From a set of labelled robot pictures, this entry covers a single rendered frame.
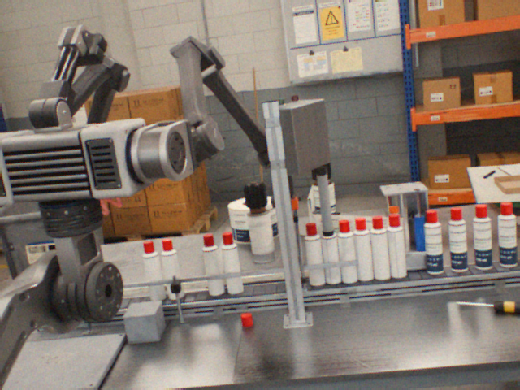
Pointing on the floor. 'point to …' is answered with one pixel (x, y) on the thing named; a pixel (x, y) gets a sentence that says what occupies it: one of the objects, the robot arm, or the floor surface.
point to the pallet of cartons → (162, 226)
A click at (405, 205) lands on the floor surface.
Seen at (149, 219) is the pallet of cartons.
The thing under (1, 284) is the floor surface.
